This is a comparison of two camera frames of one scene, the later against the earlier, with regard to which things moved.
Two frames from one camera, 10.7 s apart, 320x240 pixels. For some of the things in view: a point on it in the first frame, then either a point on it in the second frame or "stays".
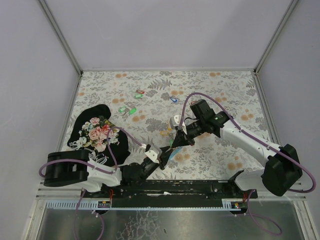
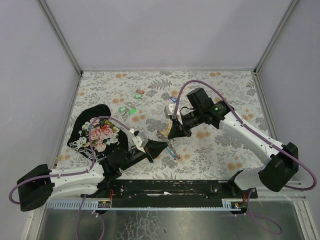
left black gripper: [161, 162] to [149, 152]
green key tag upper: [138, 96] stays
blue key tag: [175, 100] stays
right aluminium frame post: [285, 17] stays
